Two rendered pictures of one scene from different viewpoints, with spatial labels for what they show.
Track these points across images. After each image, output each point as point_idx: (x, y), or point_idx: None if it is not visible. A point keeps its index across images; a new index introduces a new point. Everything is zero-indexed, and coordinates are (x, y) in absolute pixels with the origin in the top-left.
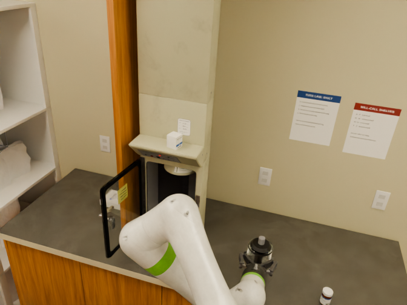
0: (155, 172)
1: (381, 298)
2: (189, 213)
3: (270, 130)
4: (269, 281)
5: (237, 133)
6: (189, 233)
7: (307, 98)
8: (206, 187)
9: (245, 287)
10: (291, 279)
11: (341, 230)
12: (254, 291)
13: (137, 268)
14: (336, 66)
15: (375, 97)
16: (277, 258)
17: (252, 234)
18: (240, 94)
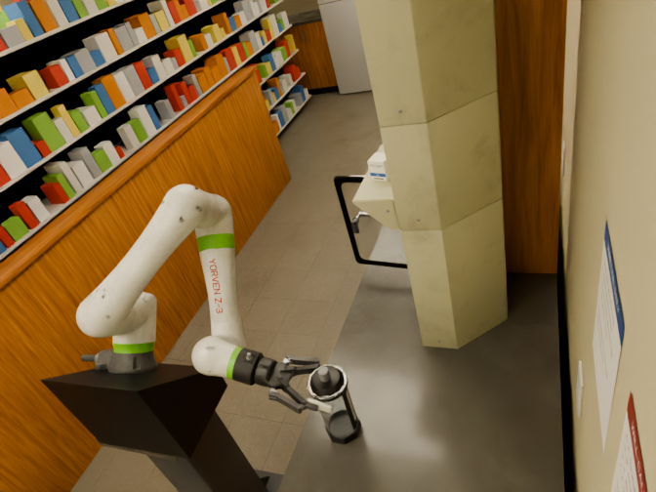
0: None
1: None
2: (162, 204)
3: (590, 290)
4: (348, 453)
5: (582, 252)
6: (152, 217)
7: (607, 260)
8: (442, 282)
9: (204, 338)
10: (356, 490)
11: None
12: (195, 348)
13: (361, 296)
14: (634, 193)
15: (649, 437)
16: (407, 470)
17: (466, 427)
18: (589, 160)
